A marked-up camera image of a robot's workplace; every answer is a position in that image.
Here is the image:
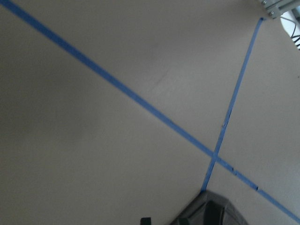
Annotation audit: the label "aluminium camera post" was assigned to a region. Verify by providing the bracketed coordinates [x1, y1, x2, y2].
[256, 0, 300, 20]

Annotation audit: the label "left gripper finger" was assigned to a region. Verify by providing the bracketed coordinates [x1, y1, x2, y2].
[140, 217, 151, 225]

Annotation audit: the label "dark brown t-shirt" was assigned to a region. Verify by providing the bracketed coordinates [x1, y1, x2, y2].
[171, 190, 248, 225]

